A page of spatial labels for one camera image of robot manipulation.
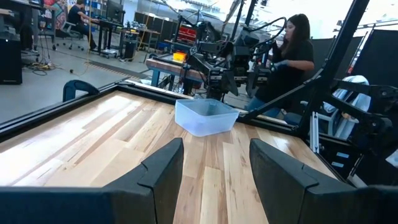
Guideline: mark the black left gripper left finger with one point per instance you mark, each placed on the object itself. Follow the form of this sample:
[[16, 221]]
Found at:
[[93, 205]]

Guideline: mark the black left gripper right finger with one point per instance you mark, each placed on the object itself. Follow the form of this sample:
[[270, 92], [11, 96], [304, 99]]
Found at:
[[311, 205]]

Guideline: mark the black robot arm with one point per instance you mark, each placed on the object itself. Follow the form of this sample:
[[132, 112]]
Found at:
[[217, 77], [245, 46]]

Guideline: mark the white chair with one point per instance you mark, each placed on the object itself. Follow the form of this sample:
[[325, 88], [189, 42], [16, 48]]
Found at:
[[357, 105]]

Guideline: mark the black table clamp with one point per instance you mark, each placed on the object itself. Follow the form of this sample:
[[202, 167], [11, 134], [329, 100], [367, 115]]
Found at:
[[74, 85]]

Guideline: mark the clear plastic bin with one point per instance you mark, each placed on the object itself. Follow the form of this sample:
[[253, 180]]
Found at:
[[202, 118]]

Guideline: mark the person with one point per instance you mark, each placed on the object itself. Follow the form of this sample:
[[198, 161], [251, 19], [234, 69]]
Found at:
[[76, 15], [292, 62]]

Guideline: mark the black partition panel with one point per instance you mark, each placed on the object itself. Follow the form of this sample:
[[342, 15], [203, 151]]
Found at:
[[379, 56]]

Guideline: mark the black computer tower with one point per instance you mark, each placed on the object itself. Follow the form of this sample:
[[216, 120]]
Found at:
[[11, 62]]

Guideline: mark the yellow plastic bin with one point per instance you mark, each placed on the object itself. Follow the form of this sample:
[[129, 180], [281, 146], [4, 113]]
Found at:
[[179, 57]]

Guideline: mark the black office chair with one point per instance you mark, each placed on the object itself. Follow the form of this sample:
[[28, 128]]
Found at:
[[70, 31]]

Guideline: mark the black office desk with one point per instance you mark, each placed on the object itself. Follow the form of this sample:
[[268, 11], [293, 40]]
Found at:
[[109, 25]]

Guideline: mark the black cabinet row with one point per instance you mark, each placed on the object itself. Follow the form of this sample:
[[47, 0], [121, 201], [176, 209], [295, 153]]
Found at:
[[155, 26]]

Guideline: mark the red storage bins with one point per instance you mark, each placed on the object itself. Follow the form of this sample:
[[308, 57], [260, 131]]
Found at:
[[187, 33]]

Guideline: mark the silver frame bracket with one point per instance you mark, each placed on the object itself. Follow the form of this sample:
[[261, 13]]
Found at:
[[314, 133]]

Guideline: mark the black aluminium table frame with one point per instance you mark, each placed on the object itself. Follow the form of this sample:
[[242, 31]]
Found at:
[[46, 113]]

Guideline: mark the colourful wall mural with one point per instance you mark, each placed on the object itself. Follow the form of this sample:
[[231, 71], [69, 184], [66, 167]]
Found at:
[[59, 12]]

